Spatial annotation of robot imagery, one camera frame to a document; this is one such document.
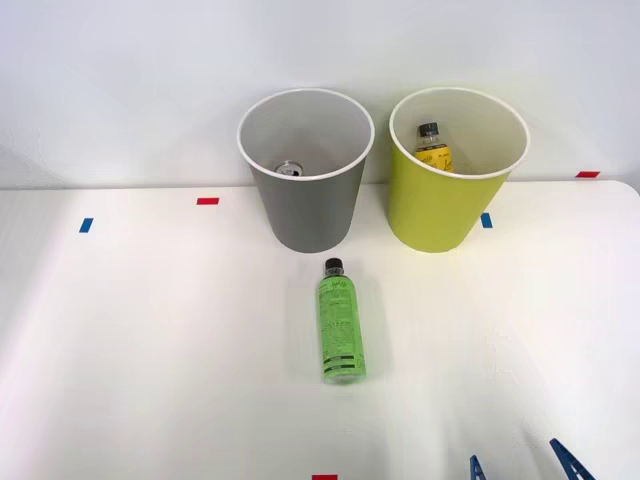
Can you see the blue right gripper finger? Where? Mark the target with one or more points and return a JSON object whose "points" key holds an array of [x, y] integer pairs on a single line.
{"points": [[476, 470], [572, 465]]}

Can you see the green label plastic bottle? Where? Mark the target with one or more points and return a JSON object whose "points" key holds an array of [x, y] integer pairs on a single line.
{"points": [[340, 325]]}

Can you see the yellow-green plastic waste bin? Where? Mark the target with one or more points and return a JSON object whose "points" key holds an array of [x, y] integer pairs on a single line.
{"points": [[440, 210]]}

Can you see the grey plastic waste bin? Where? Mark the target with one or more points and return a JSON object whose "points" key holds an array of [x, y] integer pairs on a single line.
{"points": [[310, 210]]}

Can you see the yellow label plastic bottle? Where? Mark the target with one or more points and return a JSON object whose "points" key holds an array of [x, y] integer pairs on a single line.
{"points": [[434, 152]]}

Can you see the silver drink can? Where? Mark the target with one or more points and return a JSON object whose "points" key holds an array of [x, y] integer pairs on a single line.
{"points": [[289, 168]]}

